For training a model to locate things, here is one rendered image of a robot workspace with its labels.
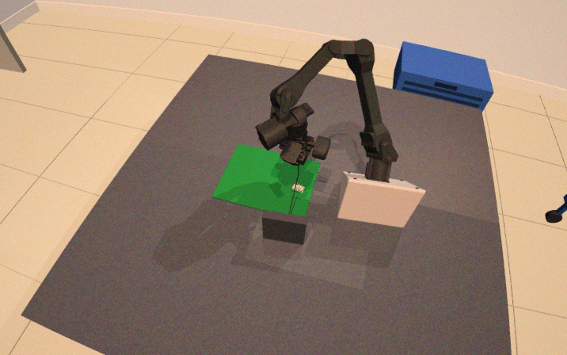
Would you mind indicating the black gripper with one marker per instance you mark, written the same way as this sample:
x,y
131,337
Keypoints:
x,y
320,147

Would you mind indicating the green circuit board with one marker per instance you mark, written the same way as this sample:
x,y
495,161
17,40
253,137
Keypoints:
x,y
261,179

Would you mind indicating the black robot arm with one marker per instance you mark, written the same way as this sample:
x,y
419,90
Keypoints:
x,y
360,57

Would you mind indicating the black cooling fan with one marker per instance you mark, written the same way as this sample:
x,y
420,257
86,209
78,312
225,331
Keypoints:
x,y
284,227

